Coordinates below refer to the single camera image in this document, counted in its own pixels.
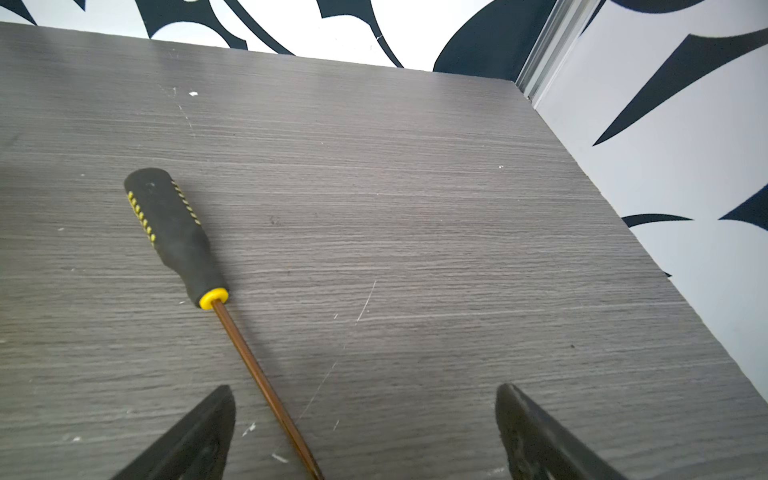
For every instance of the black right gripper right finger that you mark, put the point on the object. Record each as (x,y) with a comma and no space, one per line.
(538,446)

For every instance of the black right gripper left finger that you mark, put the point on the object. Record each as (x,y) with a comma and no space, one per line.
(196,447)

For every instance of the black yellow handled screwdriver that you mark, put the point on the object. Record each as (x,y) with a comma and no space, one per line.
(177,235)

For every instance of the aluminium corner rail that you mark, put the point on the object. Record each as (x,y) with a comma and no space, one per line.
(560,32)

